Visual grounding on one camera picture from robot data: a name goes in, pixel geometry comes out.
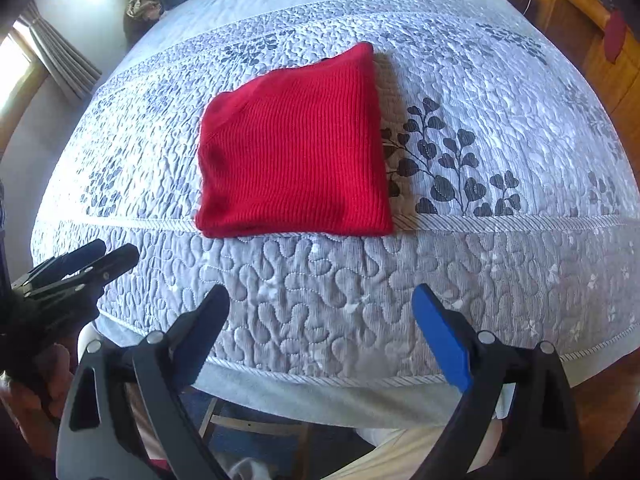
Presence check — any red knitted sweater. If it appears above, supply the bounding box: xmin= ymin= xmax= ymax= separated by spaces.
xmin=194 ymin=42 xmax=393 ymax=238

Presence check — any person's left hand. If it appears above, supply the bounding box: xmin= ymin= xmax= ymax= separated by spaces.
xmin=1 ymin=344 xmax=74 ymax=460

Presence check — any wooden stool under bed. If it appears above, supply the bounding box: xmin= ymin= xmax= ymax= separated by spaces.
xmin=198 ymin=396 xmax=311 ymax=479

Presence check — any grey pleated curtain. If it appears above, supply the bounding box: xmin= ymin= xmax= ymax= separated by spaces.
xmin=18 ymin=0 xmax=102 ymax=104

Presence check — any white grey quilted bedspread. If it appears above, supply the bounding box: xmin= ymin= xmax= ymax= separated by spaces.
xmin=30 ymin=0 xmax=639 ymax=428

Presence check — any red cloth on cabinet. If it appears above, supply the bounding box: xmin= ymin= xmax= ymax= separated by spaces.
xmin=603 ymin=9 xmax=627 ymax=64

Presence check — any wooden cabinet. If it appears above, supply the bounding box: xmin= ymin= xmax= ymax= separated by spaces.
xmin=526 ymin=0 xmax=639 ymax=158

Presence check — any wooden window frame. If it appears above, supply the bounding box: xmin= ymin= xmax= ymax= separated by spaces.
xmin=0 ymin=22 xmax=49 ymax=153

